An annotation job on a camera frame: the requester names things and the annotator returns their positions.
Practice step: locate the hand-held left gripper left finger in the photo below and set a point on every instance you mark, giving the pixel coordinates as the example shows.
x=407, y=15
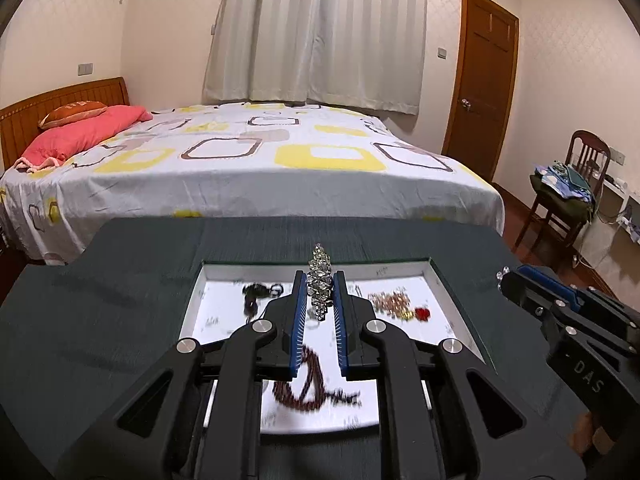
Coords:
x=298, y=320

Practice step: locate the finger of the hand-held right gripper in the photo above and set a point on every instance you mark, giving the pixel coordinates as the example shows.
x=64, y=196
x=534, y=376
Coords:
x=610, y=312
x=545, y=302

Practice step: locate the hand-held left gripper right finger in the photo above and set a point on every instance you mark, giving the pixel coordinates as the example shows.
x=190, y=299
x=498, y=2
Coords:
x=341, y=320

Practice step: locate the crystal leaf brooch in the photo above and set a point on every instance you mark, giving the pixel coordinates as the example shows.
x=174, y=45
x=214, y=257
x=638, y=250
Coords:
x=320, y=280

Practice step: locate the dark green white-lined tray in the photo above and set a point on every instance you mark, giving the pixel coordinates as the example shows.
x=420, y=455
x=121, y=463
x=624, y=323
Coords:
x=220, y=300

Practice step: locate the red flower gold charm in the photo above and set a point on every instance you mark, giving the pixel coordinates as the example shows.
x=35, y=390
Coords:
x=422, y=313

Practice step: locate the white side shelf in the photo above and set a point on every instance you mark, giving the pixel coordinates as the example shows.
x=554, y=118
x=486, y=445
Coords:
x=620, y=200

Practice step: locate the pile of clothes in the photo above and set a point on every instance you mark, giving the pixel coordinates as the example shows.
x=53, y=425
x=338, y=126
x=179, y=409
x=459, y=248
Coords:
x=560, y=185

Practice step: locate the bed with patterned sheet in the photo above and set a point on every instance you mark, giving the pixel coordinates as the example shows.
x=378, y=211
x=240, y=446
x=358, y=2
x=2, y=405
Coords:
x=250, y=185

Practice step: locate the wooden chair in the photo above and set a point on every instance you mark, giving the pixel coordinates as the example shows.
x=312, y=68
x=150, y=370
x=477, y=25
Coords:
x=590, y=145

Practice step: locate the wooden door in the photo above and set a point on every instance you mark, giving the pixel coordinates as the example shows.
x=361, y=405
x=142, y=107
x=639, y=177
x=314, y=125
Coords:
x=482, y=70

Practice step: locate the pink pillow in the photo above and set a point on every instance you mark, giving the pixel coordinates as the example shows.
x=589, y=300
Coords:
x=80, y=132

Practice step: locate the white window curtain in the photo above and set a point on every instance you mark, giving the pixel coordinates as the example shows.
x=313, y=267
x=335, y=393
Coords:
x=320, y=30

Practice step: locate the orange pillow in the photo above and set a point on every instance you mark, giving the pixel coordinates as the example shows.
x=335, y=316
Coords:
x=72, y=112

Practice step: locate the wooden headboard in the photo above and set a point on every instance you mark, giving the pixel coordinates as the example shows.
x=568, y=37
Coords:
x=30, y=110

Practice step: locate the grey wall switch plate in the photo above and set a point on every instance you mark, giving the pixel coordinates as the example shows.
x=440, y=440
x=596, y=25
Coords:
x=85, y=68

